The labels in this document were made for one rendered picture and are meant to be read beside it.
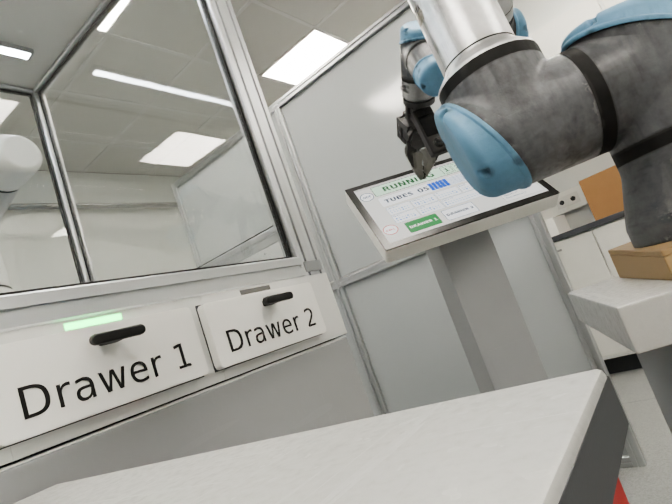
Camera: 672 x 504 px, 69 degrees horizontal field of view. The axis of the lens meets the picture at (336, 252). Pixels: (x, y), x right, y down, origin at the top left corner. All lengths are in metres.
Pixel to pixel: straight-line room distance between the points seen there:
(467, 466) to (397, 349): 2.20
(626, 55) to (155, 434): 0.71
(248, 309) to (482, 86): 0.55
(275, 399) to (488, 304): 0.74
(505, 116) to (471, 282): 0.95
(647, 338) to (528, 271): 1.63
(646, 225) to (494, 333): 0.92
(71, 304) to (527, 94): 0.61
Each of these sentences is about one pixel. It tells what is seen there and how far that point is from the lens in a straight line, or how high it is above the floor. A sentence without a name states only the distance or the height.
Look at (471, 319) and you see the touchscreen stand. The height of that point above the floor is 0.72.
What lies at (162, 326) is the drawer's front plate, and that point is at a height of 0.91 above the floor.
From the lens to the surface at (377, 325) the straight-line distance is 2.41.
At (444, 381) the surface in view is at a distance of 2.32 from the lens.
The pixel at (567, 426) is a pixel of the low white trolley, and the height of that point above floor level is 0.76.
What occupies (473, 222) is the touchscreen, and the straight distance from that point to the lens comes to 1.36.
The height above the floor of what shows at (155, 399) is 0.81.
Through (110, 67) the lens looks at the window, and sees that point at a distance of 1.02.
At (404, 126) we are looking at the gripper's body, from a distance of 1.19.
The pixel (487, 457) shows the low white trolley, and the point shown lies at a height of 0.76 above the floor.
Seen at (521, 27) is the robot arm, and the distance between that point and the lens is 1.04.
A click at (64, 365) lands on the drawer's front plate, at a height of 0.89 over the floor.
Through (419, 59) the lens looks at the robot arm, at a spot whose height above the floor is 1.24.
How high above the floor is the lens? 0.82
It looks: 8 degrees up
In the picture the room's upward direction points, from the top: 20 degrees counter-clockwise
